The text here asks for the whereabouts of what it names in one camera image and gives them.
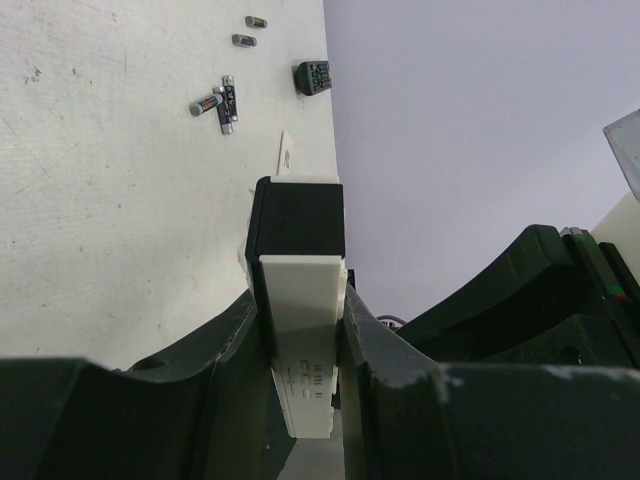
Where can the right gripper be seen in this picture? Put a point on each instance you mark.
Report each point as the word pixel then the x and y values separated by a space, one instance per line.
pixel 551 297

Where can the AAA battery pair right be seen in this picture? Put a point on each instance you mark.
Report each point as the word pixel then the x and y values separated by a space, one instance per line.
pixel 228 82

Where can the white remote control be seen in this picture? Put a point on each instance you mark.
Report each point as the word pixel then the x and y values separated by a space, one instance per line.
pixel 295 253

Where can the aaa battery pair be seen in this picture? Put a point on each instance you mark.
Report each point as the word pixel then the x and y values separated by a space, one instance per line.
pixel 226 125
pixel 228 82

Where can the AAA battery pair left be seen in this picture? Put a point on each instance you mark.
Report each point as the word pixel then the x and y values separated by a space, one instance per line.
pixel 226 125

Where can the wide black remote control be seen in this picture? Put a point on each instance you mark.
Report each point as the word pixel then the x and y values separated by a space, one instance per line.
pixel 312 77

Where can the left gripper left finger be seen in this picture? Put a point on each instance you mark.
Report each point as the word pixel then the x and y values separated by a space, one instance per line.
pixel 203 408

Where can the white battery cover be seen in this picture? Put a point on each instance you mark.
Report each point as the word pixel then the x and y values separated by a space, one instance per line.
pixel 285 154

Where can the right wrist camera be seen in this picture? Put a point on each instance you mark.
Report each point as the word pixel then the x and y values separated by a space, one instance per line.
pixel 621 224

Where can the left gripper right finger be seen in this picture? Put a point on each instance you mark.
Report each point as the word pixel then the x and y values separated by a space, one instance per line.
pixel 405 416

